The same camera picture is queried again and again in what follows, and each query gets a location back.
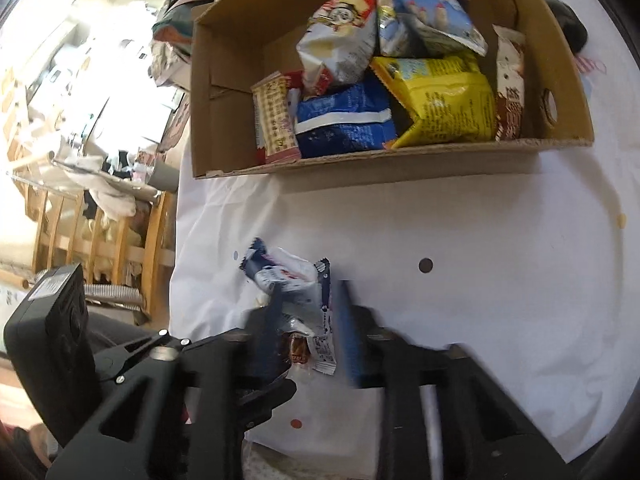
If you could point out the grey cloth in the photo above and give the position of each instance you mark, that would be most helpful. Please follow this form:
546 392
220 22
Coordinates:
574 31

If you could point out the brown cardboard box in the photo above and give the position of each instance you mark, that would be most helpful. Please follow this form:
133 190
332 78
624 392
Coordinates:
237 43

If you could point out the grey waste bin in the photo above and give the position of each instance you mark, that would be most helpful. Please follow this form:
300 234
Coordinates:
163 177

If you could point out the wooden chair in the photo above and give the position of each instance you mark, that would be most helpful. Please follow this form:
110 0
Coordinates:
128 251

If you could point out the navy white candy packet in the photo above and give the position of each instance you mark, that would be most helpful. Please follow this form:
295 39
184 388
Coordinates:
306 310

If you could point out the dark blue snack packet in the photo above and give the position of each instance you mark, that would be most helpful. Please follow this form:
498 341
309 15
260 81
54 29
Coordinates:
355 119

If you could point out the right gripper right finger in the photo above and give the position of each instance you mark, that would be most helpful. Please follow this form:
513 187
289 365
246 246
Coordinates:
358 356

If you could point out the white red cartoon snack bag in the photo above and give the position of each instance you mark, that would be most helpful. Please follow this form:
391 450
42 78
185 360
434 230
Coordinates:
338 45

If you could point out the beige biscuit packet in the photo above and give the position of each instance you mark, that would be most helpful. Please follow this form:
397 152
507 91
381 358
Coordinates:
275 103

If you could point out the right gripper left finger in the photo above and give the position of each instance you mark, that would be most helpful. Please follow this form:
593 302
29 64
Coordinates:
267 355

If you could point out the blue white snack bag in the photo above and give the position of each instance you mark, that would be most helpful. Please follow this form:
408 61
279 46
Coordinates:
426 29

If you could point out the brown white snack packet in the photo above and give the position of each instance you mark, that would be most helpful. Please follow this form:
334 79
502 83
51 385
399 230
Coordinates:
510 88

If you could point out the white bed sheet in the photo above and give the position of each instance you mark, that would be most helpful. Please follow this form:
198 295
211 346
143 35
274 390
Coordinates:
529 259

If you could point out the yellow snack bag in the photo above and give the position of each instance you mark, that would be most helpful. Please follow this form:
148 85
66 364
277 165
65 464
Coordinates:
447 99

